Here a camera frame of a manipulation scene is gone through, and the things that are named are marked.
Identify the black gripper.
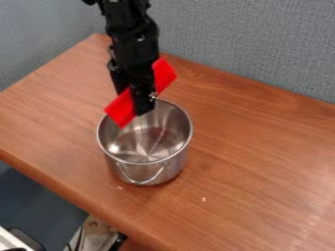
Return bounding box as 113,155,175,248
105,24,159,117

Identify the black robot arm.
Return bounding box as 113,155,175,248
81,0,160,116

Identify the white object at corner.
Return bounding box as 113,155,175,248
0,226,45,251

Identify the table leg frame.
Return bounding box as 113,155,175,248
63,216,127,251

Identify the red star-shaped block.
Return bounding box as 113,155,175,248
104,58,176,127

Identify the metal pot with handle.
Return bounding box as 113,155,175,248
96,100,193,185

